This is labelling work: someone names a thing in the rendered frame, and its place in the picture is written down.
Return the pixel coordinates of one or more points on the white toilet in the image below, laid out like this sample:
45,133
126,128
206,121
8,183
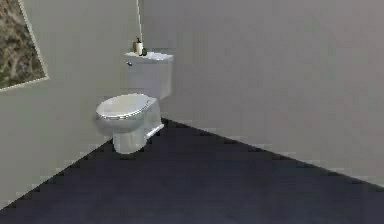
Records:
133,113

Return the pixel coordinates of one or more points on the small dark green object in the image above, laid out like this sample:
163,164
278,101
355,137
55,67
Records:
144,52

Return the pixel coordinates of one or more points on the cream soap bottle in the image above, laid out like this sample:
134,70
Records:
138,47

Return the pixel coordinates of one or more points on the framed brown picture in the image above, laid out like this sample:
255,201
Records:
15,46

